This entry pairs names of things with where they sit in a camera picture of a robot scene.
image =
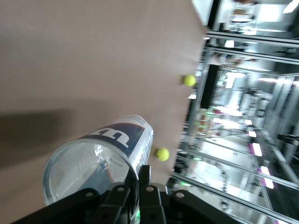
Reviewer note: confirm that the clear tennis ball can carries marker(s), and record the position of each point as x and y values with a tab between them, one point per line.
112	135

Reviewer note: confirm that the yellow-green tennis ball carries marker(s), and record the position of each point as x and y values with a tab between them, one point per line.
189	80
162	154

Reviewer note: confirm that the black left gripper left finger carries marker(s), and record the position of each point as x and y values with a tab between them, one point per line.
116	205

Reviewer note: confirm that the aluminium frame structure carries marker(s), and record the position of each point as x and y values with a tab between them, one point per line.
245	39

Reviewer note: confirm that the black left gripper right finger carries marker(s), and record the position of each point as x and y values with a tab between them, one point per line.
149	205

